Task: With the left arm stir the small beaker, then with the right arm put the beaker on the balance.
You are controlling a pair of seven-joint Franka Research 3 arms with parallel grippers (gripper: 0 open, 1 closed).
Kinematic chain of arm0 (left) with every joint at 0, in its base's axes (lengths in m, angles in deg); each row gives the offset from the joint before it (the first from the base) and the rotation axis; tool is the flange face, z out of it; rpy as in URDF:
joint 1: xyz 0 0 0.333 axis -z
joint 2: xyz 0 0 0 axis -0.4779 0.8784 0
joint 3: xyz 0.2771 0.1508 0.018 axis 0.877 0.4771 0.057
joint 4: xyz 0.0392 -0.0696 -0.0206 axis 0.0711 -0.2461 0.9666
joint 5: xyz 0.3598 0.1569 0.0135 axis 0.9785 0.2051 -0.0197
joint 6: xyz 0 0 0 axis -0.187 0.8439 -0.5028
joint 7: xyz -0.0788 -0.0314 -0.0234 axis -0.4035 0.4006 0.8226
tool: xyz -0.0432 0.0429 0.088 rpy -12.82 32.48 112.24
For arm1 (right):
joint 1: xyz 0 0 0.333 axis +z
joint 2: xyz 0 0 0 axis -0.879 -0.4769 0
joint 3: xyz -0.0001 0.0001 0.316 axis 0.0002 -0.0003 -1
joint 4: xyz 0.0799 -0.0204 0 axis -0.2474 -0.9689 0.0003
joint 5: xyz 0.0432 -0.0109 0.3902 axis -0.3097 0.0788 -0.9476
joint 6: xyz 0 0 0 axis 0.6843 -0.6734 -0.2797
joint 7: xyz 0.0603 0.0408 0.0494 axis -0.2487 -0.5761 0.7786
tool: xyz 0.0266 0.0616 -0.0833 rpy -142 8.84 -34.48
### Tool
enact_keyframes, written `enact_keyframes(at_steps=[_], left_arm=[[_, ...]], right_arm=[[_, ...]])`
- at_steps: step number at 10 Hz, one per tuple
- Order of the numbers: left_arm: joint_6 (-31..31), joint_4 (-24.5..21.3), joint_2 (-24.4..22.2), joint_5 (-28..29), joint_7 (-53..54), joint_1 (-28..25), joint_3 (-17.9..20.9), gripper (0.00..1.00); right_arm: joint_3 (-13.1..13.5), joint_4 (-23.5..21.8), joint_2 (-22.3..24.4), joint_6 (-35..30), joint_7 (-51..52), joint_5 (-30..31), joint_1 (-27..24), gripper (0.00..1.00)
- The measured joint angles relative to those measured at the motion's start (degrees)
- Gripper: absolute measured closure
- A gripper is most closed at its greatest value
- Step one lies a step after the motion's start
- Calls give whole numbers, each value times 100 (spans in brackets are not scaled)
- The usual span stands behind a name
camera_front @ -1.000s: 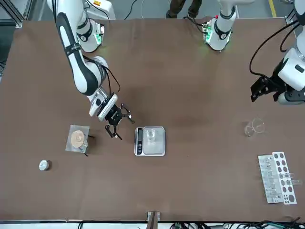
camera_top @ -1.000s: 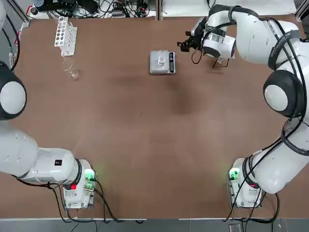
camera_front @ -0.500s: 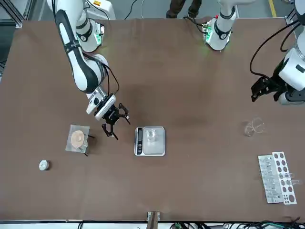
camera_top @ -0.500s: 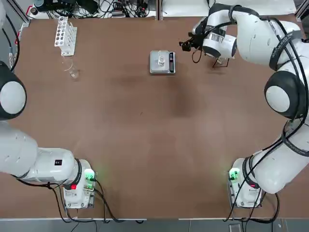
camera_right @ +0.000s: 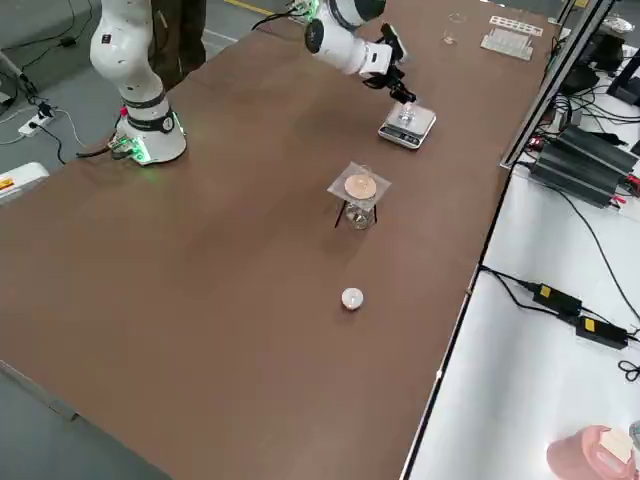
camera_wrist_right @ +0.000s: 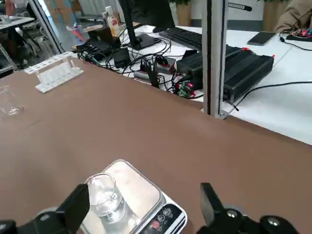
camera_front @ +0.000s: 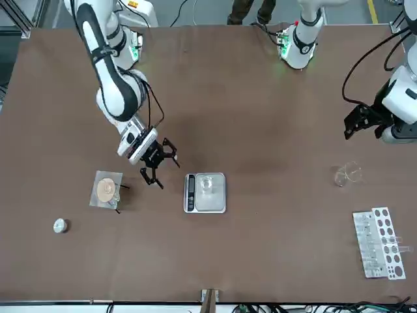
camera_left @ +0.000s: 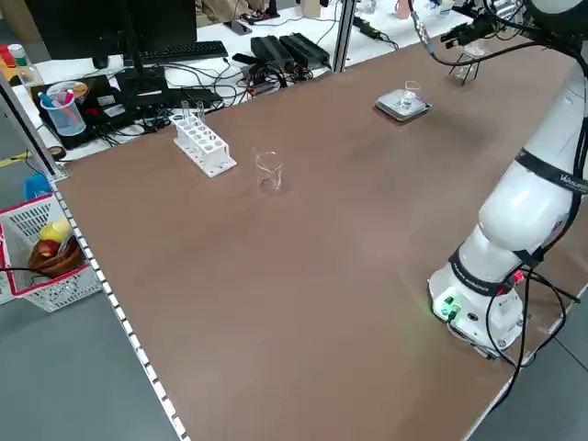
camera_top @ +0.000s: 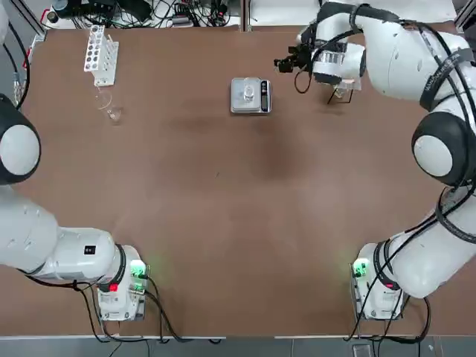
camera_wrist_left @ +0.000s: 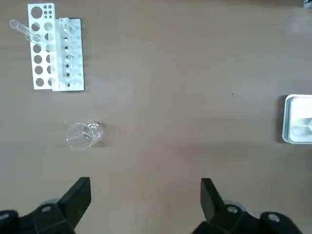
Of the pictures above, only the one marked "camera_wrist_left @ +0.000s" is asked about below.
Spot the white test tube rack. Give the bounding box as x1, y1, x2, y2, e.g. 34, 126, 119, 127
27, 3, 85, 92

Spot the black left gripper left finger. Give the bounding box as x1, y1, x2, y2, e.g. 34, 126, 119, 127
0, 177, 92, 234

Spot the silver digital balance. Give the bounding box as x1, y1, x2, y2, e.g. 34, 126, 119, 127
282, 94, 312, 144

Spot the large glass beaker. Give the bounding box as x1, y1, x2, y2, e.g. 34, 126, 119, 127
65, 120, 106, 152

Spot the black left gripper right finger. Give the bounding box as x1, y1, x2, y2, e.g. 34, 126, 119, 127
192, 177, 304, 234

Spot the glass test tube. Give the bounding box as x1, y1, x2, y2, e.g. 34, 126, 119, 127
9, 19, 41, 41
25, 33, 54, 51

